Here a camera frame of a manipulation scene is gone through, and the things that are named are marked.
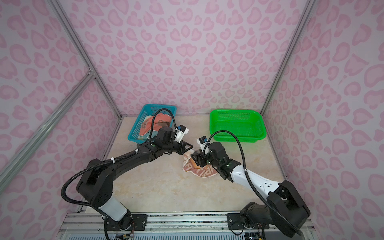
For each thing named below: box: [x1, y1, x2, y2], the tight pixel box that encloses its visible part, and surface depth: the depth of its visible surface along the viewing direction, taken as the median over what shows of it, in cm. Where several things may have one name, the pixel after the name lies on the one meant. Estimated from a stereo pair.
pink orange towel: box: [139, 113, 172, 136], surface depth 106 cm
